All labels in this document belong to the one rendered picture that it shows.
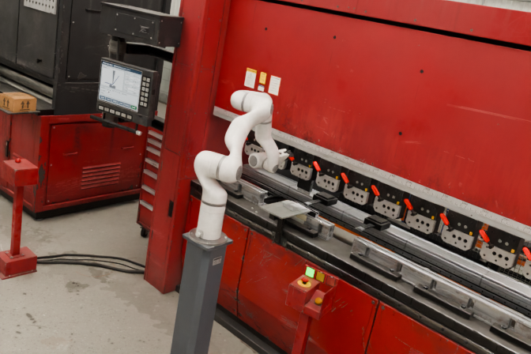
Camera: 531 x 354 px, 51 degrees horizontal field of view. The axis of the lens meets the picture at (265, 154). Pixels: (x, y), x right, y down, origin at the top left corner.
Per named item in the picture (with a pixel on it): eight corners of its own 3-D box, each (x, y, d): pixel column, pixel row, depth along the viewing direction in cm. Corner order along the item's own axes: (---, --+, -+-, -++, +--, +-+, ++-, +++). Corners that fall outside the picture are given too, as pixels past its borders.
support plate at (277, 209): (258, 207, 323) (259, 205, 323) (288, 201, 343) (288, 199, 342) (281, 219, 312) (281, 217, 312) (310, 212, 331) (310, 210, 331)
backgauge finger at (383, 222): (348, 227, 320) (351, 220, 318) (372, 220, 339) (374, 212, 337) (366, 236, 312) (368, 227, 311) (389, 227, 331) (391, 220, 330)
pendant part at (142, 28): (87, 126, 382) (99, 1, 360) (113, 122, 404) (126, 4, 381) (143, 146, 361) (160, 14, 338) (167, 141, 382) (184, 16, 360)
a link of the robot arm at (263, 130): (284, 124, 294) (281, 171, 311) (264, 113, 304) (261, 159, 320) (273, 129, 289) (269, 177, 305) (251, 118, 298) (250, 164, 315)
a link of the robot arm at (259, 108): (207, 180, 264) (238, 190, 259) (201, 167, 254) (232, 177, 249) (250, 101, 287) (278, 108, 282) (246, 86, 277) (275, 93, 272)
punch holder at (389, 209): (371, 209, 299) (378, 181, 295) (380, 207, 305) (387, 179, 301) (396, 220, 290) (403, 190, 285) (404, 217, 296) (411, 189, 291)
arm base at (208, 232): (208, 249, 257) (213, 212, 252) (180, 233, 268) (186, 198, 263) (235, 240, 272) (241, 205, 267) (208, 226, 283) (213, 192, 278)
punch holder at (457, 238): (439, 239, 274) (448, 209, 270) (446, 236, 280) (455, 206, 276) (468, 252, 265) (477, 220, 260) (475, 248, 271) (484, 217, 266)
